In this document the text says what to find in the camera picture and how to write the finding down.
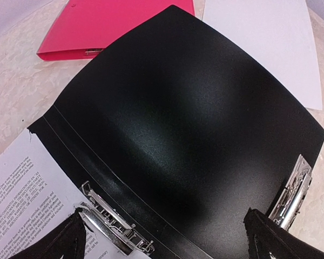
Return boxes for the red file folder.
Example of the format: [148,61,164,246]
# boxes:
[37,0,195,61]

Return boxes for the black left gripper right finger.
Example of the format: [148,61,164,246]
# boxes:
[244,208,324,258]

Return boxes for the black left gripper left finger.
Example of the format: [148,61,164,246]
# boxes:
[12,209,86,259]

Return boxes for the white paper sheet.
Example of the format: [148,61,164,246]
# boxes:
[203,1,323,110]

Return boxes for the black book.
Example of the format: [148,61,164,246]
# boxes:
[29,5,324,258]

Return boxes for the black folder edge clip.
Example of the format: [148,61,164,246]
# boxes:
[269,154,313,231]

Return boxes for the printed text paper sheet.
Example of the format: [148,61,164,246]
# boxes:
[0,127,152,259]

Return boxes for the black folder centre clip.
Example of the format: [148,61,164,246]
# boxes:
[78,181,155,256]

